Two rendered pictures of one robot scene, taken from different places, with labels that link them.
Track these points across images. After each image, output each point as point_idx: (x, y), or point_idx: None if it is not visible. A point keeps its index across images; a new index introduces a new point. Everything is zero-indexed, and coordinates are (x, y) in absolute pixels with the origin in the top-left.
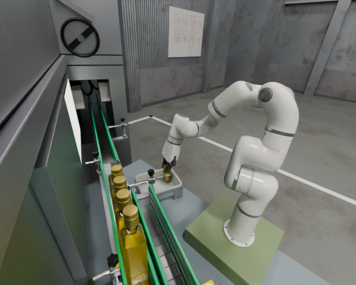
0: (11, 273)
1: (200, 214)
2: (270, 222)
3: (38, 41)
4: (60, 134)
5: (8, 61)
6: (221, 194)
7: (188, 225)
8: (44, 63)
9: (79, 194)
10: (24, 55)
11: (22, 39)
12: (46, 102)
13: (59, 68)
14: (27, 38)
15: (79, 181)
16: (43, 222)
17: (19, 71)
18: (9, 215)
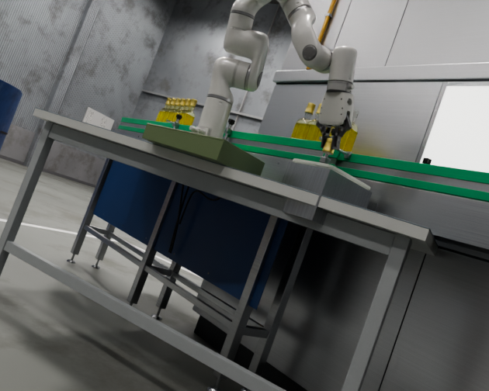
0: (319, 95)
1: (251, 155)
2: (161, 126)
3: (462, 43)
4: (376, 90)
5: (379, 53)
6: (227, 140)
7: (262, 161)
8: (456, 60)
9: (362, 144)
10: (403, 52)
11: (411, 45)
12: (383, 71)
13: None
14: (427, 43)
15: (376, 145)
16: None
17: (385, 58)
18: (323, 77)
